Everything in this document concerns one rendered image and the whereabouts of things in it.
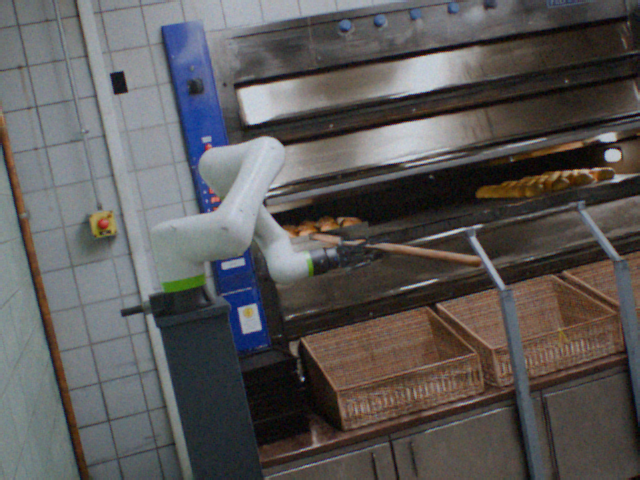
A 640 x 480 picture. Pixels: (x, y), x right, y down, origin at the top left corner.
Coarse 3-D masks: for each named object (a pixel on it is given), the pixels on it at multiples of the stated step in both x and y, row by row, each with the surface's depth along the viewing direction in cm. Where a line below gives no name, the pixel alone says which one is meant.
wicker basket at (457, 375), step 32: (384, 320) 357; (416, 320) 360; (320, 352) 350; (384, 352) 354; (416, 352) 357; (448, 352) 347; (320, 384) 332; (352, 384) 350; (384, 384) 310; (416, 384) 313; (448, 384) 336; (480, 384) 319; (352, 416) 308; (384, 416) 311
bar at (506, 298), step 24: (528, 216) 334; (432, 240) 325; (600, 240) 330; (624, 264) 320; (504, 288) 311; (624, 288) 320; (504, 312) 310; (624, 312) 322; (528, 384) 312; (528, 408) 313; (528, 432) 313; (528, 456) 316
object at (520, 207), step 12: (612, 180) 391; (624, 180) 386; (636, 180) 388; (564, 192) 382; (576, 192) 380; (588, 192) 382; (600, 192) 383; (516, 204) 374; (528, 204) 375; (540, 204) 376; (552, 204) 378; (468, 216) 368; (480, 216) 370; (492, 216) 371; (504, 216) 373; (408, 228) 364; (420, 228) 363; (432, 228) 364; (444, 228) 366; (396, 240) 361
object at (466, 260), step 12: (324, 240) 376; (336, 240) 357; (360, 240) 327; (396, 252) 287; (408, 252) 275; (420, 252) 265; (432, 252) 256; (444, 252) 249; (468, 264) 231; (480, 264) 229
